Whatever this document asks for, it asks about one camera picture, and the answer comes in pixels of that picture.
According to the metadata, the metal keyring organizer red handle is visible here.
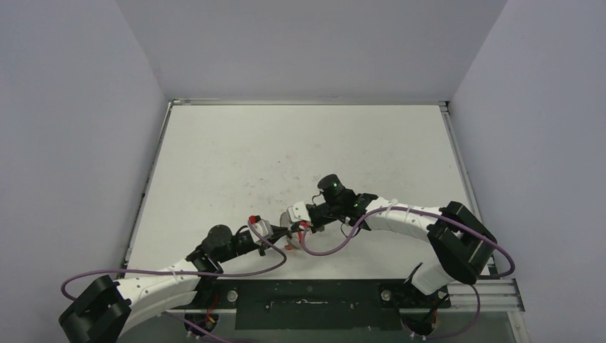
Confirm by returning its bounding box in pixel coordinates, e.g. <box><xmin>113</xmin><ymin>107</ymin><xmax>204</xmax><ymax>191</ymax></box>
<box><xmin>279</xmin><ymin>212</ymin><xmax>302</xmax><ymax>251</ymax></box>

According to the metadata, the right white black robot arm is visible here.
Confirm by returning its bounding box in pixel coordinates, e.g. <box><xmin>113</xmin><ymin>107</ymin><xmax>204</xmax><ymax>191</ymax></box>
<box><xmin>280</xmin><ymin>174</ymin><xmax>497</xmax><ymax>307</ymax></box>

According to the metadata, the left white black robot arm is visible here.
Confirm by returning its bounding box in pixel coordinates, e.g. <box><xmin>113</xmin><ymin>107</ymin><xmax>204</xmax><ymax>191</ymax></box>
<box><xmin>59</xmin><ymin>219</ymin><xmax>292</xmax><ymax>342</ymax></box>

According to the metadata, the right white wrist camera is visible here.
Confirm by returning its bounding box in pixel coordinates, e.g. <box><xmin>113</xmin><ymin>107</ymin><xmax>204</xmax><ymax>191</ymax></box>
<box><xmin>287</xmin><ymin>202</ymin><xmax>312</xmax><ymax>223</ymax></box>

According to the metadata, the black mounting base plate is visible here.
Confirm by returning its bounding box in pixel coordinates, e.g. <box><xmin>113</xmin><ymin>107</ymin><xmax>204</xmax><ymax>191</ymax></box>
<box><xmin>177</xmin><ymin>279</ymin><xmax>451</xmax><ymax>331</ymax></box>

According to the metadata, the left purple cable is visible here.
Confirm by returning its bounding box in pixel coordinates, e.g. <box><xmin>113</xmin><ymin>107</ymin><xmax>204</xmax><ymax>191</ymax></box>
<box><xmin>60</xmin><ymin>219</ymin><xmax>288</xmax><ymax>343</ymax></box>

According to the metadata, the aluminium frame rail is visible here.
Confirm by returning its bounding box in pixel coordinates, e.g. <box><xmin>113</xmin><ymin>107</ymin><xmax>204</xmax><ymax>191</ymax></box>
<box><xmin>98</xmin><ymin>278</ymin><xmax>525</xmax><ymax>314</ymax></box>

